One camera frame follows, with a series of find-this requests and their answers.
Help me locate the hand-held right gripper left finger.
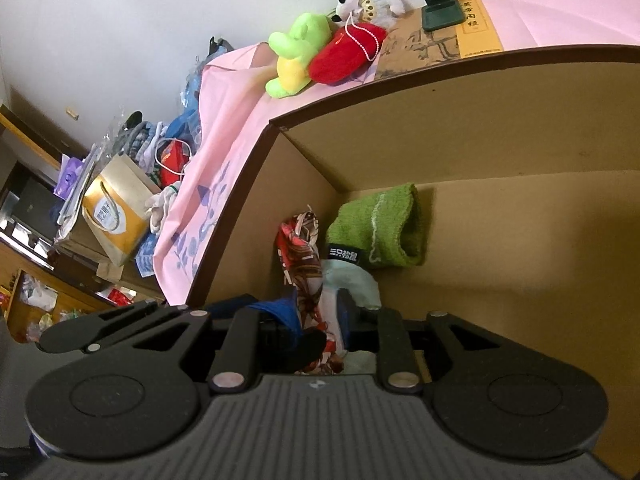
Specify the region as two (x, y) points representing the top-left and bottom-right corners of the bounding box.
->
(132, 298), (305, 394)

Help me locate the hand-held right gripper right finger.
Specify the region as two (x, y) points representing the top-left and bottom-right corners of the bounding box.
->
(336, 287), (503, 392)

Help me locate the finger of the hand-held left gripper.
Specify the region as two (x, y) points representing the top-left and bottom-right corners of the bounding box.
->
(37, 301), (169, 356)

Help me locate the pale green cloth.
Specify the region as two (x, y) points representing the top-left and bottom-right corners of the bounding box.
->
(320, 257), (383, 376)

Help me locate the red white patterned cloth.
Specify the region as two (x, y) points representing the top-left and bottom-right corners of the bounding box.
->
(275, 205), (351, 376)

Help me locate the green towel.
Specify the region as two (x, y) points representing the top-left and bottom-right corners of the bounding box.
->
(326, 182), (427, 268)

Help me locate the brown cardboard box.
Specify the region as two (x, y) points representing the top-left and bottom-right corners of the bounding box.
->
(185, 42), (640, 478)

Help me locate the blue patterned packet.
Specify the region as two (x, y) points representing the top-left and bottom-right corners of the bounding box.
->
(134, 235), (160, 279)

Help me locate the yellow white paper bag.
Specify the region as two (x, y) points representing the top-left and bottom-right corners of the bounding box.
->
(81, 154), (163, 267)

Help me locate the purple packet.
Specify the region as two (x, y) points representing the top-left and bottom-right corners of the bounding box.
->
(54, 156), (86, 198)

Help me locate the red box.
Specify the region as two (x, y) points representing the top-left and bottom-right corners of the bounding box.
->
(157, 139), (193, 186)

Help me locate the grey plaid cloth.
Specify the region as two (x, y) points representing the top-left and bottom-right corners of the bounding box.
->
(117, 120), (166, 161)

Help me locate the pink printed bedsheet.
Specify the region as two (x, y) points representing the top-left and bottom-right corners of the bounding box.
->
(150, 0), (640, 307)

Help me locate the wooden cabinet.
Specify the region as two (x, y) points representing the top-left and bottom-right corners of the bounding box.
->
(0, 105), (166, 343)

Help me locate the blue bag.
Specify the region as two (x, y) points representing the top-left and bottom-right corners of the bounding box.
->
(165, 105), (203, 156)

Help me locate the green yellow frog plush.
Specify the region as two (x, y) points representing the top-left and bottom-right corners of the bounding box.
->
(265, 12), (333, 99)

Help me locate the brown printed box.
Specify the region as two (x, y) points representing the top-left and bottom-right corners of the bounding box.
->
(372, 7), (463, 81)

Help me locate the small panda plush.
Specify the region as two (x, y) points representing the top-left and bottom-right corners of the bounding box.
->
(334, 0), (368, 23)

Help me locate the white fluffy plush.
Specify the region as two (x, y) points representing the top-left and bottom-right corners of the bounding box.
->
(367, 0), (408, 26)

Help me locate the yellow book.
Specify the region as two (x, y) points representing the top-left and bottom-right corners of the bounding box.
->
(456, 0), (505, 58)

